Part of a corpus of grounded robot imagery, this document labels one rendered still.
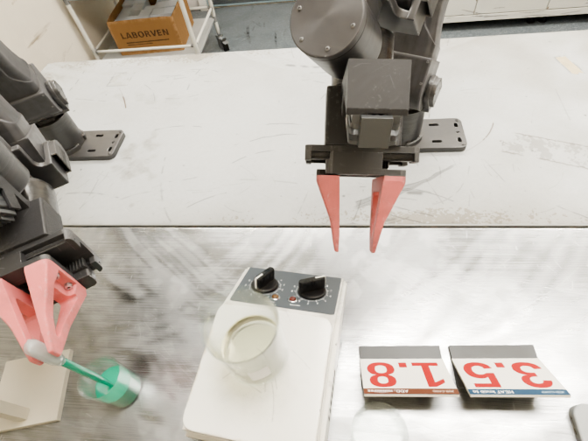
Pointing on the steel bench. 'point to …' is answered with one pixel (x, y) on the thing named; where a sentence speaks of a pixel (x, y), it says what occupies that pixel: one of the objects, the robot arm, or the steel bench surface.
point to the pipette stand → (31, 393)
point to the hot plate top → (297, 328)
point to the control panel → (288, 283)
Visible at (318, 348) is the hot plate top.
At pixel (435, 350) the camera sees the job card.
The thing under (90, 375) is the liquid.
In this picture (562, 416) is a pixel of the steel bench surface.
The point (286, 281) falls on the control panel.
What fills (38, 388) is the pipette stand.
